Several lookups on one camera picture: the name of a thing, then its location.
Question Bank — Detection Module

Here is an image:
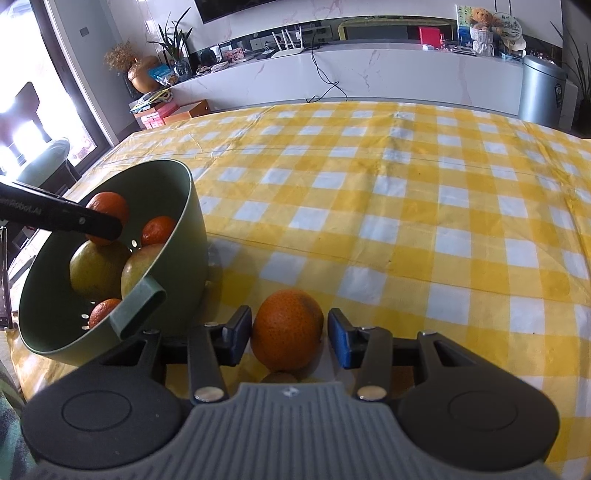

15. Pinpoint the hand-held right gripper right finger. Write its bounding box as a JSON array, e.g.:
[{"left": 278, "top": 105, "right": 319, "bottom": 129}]
[{"left": 327, "top": 307, "right": 505, "bottom": 402}]

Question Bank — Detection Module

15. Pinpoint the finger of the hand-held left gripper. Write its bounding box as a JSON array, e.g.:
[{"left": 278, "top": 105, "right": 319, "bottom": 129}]
[{"left": 65, "top": 198, "right": 123, "bottom": 242}]

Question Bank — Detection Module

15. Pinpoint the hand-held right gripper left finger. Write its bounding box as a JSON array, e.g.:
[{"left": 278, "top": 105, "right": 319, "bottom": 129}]
[{"left": 78, "top": 305, "right": 254, "bottom": 403}]

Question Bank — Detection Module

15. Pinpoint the orange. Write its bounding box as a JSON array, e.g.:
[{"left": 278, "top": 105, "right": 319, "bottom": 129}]
[
  {"left": 89, "top": 298, "right": 123, "bottom": 329},
  {"left": 85, "top": 191, "right": 131, "bottom": 245},
  {"left": 250, "top": 289, "right": 324, "bottom": 372},
  {"left": 141, "top": 216, "right": 178, "bottom": 247}
]

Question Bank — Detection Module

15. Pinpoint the yellow pear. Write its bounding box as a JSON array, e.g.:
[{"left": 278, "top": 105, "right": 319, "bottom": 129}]
[
  {"left": 69, "top": 240, "right": 132, "bottom": 301},
  {"left": 121, "top": 243, "right": 167, "bottom": 298}
]

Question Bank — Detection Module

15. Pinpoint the green colander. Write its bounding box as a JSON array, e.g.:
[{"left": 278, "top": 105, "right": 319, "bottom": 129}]
[{"left": 18, "top": 159, "right": 209, "bottom": 365}]

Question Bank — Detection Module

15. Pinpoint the dark wooden chair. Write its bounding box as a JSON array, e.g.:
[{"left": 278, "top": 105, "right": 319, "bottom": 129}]
[{"left": 0, "top": 82, "right": 51, "bottom": 158}]

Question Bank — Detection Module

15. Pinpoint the pink cardboard box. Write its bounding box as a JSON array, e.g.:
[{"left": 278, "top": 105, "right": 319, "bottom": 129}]
[{"left": 141, "top": 102, "right": 179, "bottom": 129}]

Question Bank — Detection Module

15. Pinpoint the yellow checkered tablecloth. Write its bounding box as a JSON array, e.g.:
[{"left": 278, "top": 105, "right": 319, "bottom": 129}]
[{"left": 7, "top": 100, "right": 591, "bottom": 476}]

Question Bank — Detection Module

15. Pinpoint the orange cardboard box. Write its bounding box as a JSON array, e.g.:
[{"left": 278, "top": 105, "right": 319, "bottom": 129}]
[{"left": 164, "top": 99, "right": 211, "bottom": 124}]

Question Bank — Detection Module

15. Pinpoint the gold round vase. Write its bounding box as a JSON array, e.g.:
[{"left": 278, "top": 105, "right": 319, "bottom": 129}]
[{"left": 127, "top": 55, "right": 162, "bottom": 93}]

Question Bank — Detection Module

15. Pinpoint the blue snack bag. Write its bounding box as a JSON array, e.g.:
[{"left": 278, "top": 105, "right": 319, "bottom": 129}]
[{"left": 150, "top": 65, "right": 179, "bottom": 86}]

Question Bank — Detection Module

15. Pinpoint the dried flower bunch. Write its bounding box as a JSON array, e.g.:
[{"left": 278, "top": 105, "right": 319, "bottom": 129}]
[{"left": 104, "top": 41, "right": 137, "bottom": 73}]

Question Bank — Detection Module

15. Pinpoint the potted plant in glass vase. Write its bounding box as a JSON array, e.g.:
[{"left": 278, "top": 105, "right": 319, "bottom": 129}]
[{"left": 148, "top": 7, "right": 193, "bottom": 82}]

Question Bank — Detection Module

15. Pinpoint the teal plaid blanket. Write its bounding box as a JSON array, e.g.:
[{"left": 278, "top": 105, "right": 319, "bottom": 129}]
[{"left": 0, "top": 364, "right": 38, "bottom": 480}]

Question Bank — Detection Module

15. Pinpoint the white router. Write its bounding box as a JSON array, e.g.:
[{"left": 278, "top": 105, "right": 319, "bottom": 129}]
[{"left": 270, "top": 28, "right": 308, "bottom": 59}]

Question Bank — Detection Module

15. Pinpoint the white marble tv console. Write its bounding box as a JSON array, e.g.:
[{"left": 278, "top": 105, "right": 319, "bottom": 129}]
[{"left": 166, "top": 39, "right": 578, "bottom": 132}]

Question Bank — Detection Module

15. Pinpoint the black television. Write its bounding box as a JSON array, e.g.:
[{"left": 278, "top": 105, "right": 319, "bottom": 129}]
[{"left": 194, "top": 0, "right": 365, "bottom": 24}]

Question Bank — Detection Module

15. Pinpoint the silver trash can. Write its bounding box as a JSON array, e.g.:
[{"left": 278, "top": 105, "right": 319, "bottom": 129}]
[{"left": 518, "top": 55, "right": 568, "bottom": 127}]

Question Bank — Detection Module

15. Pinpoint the blue green picture card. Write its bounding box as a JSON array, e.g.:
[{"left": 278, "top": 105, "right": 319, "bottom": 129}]
[{"left": 456, "top": 4, "right": 474, "bottom": 43}]

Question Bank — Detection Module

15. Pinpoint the round paper fan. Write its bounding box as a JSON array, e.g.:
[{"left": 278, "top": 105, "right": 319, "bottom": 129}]
[{"left": 489, "top": 11, "right": 526, "bottom": 41}]

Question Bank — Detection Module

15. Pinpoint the tall leafy potted plant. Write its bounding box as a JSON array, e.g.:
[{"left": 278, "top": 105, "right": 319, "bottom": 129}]
[{"left": 551, "top": 21, "right": 591, "bottom": 100}]

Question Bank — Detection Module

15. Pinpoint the black power cable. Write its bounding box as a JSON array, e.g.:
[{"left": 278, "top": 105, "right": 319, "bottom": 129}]
[{"left": 305, "top": 46, "right": 349, "bottom": 103}]

